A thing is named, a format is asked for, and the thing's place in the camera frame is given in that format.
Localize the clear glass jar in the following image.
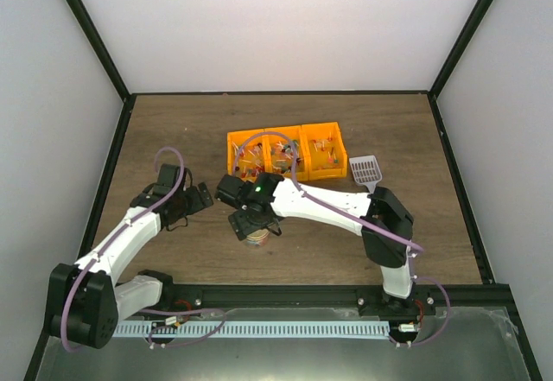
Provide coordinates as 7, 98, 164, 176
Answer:
245, 229, 270, 247

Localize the orange bin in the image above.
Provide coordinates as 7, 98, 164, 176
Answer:
301, 122, 348, 181
226, 129, 265, 181
265, 125, 310, 182

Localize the white slotted plastic scoop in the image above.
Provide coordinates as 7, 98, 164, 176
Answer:
349, 155, 383, 194

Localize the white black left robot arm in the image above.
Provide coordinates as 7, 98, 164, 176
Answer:
44, 163, 213, 349

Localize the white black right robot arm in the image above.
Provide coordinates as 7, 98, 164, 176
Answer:
215, 173, 421, 314

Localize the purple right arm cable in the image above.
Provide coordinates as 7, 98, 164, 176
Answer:
232, 130, 451, 350

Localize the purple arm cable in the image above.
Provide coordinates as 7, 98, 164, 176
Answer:
232, 130, 451, 350
60, 146, 228, 352

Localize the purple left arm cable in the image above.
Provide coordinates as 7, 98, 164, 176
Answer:
60, 146, 228, 352

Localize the light blue slotted cable duct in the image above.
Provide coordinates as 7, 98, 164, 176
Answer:
113, 321, 390, 340

